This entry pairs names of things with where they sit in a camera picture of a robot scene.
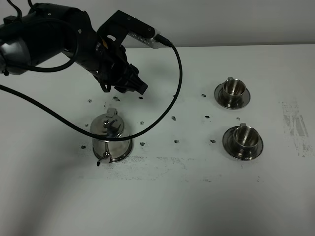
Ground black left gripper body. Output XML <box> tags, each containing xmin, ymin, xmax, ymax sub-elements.
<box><xmin>95</xmin><ymin>37</ymin><xmax>129</xmax><ymax>93</ymax></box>

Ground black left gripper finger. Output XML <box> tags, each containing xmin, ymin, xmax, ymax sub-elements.
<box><xmin>124</xmin><ymin>64</ymin><xmax>148</xmax><ymax>94</ymax></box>
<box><xmin>114</xmin><ymin>84</ymin><xmax>134</xmax><ymax>93</ymax></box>

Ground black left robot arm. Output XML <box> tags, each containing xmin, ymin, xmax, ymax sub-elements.
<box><xmin>0</xmin><ymin>3</ymin><xmax>155</xmax><ymax>94</ymax></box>

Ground stainless steel teapot coaster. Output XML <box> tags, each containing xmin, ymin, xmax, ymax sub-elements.
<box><xmin>92</xmin><ymin>139</ymin><xmax>133</xmax><ymax>166</ymax></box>

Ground far stainless steel saucer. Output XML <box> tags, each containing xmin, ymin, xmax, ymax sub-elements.
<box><xmin>214</xmin><ymin>84</ymin><xmax>251</xmax><ymax>110</ymax></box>

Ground stainless steel saucer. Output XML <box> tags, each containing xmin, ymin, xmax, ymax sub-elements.
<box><xmin>222</xmin><ymin>126</ymin><xmax>264</xmax><ymax>161</ymax></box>
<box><xmin>214</xmin><ymin>84</ymin><xmax>251</xmax><ymax>110</ymax></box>

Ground far stainless steel teacup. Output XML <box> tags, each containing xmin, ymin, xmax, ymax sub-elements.
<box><xmin>223</xmin><ymin>77</ymin><xmax>246</xmax><ymax>101</ymax></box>

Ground stainless steel teacup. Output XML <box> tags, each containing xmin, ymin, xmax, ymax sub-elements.
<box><xmin>223</xmin><ymin>77</ymin><xmax>246</xmax><ymax>101</ymax></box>
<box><xmin>233</xmin><ymin>123</ymin><xmax>260</xmax><ymax>151</ymax></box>

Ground near stainless steel saucer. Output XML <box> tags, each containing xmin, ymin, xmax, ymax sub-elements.
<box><xmin>222</xmin><ymin>126</ymin><xmax>264</xmax><ymax>161</ymax></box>

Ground near stainless steel teacup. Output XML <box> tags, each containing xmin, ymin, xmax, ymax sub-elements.
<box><xmin>233</xmin><ymin>123</ymin><xmax>260</xmax><ymax>151</ymax></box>

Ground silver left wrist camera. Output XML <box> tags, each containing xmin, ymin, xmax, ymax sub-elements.
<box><xmin>97</xmin><ymin>9</ymin><xmax>159</xmax><ymax>50</ymax></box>

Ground black left camera cable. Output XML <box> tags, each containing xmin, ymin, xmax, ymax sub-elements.
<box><xmin>0</xmin><ymin>18</ymin><xmax>183</xmax><ymax>141</ymax></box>

